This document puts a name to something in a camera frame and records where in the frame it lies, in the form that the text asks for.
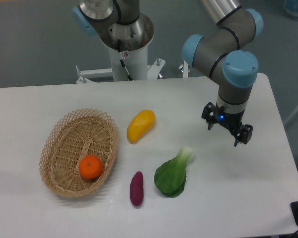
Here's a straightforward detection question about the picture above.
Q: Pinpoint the yellow mango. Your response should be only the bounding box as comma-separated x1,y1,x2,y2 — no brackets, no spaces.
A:
126,110,155,144

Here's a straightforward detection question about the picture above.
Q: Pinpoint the purple sweet potato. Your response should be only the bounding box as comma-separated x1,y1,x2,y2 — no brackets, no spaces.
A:
130,171,144,207

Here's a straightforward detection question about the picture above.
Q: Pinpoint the woven wicker basket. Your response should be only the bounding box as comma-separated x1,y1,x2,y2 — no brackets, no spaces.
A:
39,109,119,198

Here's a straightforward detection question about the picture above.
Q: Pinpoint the green bok choy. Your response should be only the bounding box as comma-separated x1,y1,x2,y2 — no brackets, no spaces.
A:
154,146,194,198

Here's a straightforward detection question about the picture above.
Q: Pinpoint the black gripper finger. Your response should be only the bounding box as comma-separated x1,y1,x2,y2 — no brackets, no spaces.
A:
233,124,253,147
201,102,218,130

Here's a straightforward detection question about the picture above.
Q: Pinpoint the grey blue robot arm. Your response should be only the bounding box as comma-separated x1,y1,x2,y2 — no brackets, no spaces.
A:
72,0,264,144

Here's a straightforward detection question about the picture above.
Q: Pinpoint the blue bag in corner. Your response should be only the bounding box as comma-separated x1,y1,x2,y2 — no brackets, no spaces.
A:
284,0,298,21

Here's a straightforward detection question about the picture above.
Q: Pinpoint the orange fruit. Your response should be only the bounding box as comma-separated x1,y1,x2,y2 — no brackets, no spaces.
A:
78,155,104,179

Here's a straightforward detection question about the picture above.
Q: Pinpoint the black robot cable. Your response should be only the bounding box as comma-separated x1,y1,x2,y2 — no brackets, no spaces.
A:
117,39,134,81

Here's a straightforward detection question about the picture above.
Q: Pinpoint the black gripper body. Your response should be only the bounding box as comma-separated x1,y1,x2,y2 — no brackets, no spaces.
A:
212,105,244,135

